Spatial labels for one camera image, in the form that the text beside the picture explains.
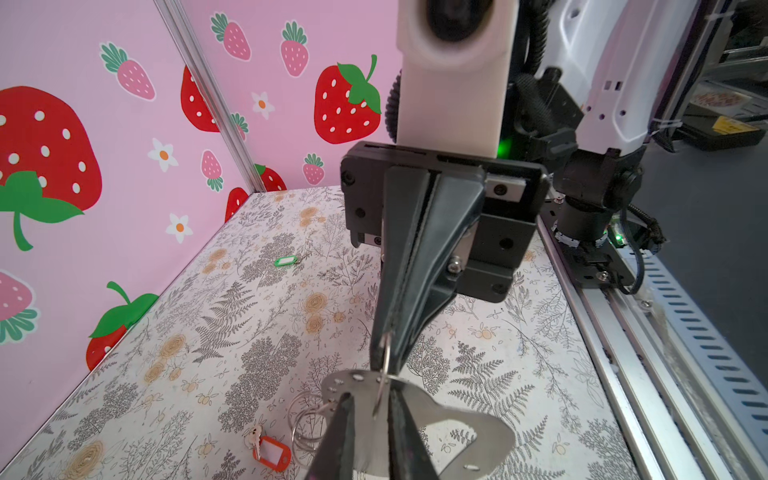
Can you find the red key tag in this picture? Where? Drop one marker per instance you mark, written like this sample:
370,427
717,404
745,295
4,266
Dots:
268,451

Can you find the green key tag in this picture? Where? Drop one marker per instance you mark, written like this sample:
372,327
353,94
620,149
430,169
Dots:
287,261

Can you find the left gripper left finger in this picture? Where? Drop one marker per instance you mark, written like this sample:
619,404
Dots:
335,456

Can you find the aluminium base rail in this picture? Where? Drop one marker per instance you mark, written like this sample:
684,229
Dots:
687,405

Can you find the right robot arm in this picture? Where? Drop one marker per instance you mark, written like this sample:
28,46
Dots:
581,101

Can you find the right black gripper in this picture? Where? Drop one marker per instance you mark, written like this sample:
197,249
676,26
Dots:
445,223

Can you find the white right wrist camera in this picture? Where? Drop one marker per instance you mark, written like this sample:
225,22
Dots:
454,77

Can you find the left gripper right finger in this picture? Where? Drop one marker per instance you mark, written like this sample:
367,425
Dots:
408,456

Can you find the metal key holder plate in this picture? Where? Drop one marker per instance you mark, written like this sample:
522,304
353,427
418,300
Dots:
488,447

